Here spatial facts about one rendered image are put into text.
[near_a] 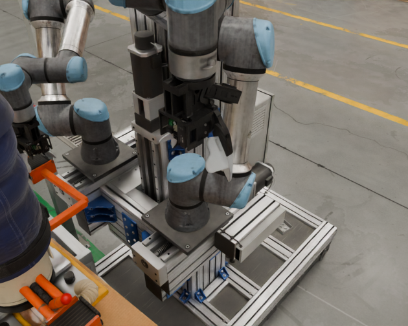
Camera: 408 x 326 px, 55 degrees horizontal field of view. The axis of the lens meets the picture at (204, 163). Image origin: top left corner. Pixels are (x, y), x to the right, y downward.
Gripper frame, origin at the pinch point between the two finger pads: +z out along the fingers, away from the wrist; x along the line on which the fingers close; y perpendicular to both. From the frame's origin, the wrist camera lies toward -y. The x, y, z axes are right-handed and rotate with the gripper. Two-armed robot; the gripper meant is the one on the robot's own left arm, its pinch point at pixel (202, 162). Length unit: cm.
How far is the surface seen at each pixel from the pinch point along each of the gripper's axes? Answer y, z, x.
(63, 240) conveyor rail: 3, 93, -85
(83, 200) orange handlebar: 8, 33, -41
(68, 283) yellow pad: 24, 44, -28
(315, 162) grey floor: -198, 152, -61
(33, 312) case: 33, 58, -37
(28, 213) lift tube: 26.6, 13.1, -26.4
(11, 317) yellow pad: 39, 44, -30
